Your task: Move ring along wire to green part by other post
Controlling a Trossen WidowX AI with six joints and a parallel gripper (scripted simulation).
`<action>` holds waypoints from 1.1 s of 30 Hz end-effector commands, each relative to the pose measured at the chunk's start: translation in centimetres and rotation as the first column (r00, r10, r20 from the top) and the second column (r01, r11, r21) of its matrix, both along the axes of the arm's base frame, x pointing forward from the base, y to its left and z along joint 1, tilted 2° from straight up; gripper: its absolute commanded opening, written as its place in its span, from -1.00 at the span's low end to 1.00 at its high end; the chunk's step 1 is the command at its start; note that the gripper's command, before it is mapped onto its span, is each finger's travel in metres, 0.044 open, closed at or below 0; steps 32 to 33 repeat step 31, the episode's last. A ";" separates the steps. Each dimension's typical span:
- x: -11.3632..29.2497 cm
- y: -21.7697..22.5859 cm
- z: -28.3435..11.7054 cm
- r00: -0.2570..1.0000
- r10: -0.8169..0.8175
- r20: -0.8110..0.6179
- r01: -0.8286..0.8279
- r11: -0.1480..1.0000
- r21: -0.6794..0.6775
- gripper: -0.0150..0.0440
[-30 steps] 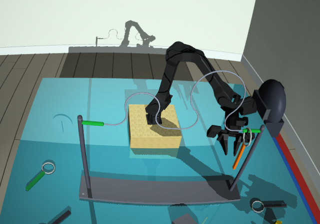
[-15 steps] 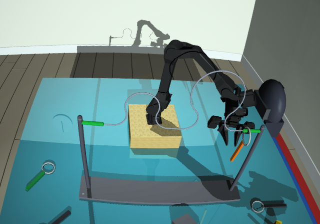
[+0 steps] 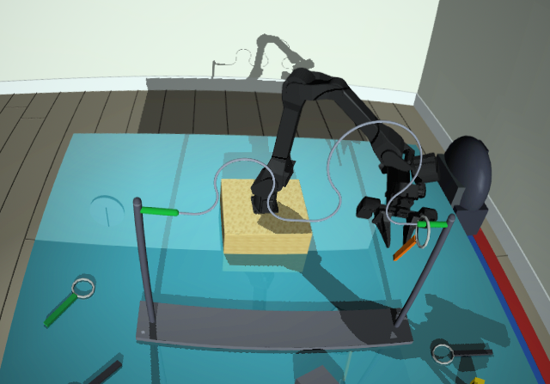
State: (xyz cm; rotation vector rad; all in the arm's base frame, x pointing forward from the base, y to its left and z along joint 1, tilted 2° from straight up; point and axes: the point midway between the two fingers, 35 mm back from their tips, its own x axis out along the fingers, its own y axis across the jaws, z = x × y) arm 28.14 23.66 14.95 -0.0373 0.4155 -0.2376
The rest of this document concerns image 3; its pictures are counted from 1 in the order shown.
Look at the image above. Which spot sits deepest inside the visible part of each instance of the silver loop with black handle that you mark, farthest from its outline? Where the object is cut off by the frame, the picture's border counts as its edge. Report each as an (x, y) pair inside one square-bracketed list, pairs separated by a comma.
[(101, 377), (460, 353)]

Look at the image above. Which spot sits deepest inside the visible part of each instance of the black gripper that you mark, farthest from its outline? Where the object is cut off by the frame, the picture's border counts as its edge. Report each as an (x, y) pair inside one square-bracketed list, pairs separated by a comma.
[(400, 208)]

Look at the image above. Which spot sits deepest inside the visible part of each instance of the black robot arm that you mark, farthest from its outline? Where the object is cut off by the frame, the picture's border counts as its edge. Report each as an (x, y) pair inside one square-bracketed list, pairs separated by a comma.
[(388, 145)]

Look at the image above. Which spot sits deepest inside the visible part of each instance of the white ring with green handle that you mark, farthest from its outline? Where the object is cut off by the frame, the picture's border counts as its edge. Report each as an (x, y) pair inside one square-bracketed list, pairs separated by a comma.
[(68, 302)]

